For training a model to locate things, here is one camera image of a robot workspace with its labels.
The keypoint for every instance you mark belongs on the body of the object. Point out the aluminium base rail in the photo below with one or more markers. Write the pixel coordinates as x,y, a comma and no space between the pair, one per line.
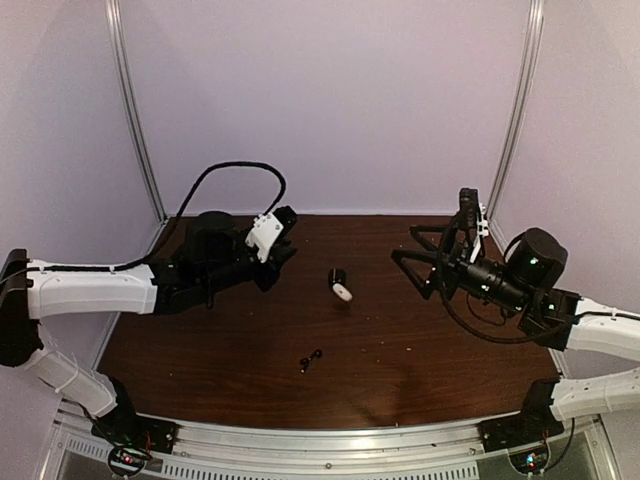
450,450

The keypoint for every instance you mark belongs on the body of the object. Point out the white earbud charging case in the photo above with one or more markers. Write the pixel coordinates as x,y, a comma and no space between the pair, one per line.
342,292

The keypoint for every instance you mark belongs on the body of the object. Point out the left aluminium frame post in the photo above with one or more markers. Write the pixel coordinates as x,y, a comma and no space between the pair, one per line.
132,115

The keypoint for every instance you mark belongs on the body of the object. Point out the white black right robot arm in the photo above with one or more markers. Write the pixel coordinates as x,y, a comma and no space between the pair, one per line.
523,287

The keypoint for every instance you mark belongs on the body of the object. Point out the black earbud charging case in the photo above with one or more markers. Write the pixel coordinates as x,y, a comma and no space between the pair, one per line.
337,276

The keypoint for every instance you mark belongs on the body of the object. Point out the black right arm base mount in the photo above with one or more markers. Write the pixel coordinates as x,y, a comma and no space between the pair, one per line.
525,434

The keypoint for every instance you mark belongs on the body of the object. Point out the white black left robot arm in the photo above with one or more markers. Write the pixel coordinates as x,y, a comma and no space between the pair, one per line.
213,257

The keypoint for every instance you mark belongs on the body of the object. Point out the aluminium frame post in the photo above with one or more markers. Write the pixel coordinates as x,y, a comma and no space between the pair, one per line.
132,115
527,70

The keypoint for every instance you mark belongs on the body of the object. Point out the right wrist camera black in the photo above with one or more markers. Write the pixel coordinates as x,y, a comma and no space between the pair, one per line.
473,222

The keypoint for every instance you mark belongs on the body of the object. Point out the right aluminium frame post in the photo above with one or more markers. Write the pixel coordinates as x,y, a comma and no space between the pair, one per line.
527,70

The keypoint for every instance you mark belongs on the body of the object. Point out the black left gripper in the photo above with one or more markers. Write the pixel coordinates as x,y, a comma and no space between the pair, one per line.
278,258

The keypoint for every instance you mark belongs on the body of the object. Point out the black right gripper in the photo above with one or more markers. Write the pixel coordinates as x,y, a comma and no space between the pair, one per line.
446,267

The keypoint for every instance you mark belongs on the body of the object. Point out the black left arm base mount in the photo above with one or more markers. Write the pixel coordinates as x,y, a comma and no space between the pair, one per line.
133,438

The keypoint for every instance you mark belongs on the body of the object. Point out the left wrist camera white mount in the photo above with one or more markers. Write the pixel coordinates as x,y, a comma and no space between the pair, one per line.
263,235

